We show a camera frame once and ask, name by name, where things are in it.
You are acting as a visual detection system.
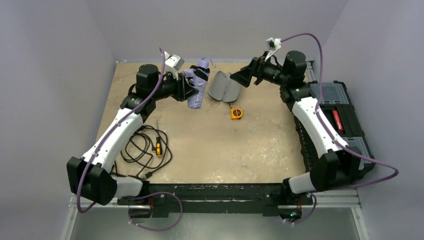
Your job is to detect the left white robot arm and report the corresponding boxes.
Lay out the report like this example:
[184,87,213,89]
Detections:
[66,64,199,206]

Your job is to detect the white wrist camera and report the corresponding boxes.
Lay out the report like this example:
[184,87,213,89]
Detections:
[264,37,282,61]
[164,51,185,79]

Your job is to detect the black coiled cable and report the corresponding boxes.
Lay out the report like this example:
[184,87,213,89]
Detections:
[110,125,173,181]

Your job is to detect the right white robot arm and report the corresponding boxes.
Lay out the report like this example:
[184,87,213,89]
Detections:
[230,50,361,195]

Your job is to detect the aluminium frame rail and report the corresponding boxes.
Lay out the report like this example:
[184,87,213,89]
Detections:
[68,184,361,210]

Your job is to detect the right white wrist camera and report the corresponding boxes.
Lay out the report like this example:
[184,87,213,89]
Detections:
[264,37,282,61]

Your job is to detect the yellow tape measure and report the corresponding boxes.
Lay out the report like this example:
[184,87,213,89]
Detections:
[230,108,244,120]

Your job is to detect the yellow black screwdriver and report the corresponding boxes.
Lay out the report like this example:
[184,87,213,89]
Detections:
[155,120,163,158]

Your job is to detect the lilac black folding umbrella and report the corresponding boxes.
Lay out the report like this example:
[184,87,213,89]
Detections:
[183,56,216,109]

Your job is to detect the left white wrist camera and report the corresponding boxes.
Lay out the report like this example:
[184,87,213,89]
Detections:
[164,51,185,79]

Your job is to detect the black plastic toolbox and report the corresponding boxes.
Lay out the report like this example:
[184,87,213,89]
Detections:
[294,81,374,172]

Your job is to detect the black grey umbrella case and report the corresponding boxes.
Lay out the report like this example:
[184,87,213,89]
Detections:
[208,71,241,103]

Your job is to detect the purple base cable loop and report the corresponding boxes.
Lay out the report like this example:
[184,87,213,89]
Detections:
[127,191,184,232]

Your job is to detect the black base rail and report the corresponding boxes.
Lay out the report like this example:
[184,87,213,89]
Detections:
[117,183,313,218]

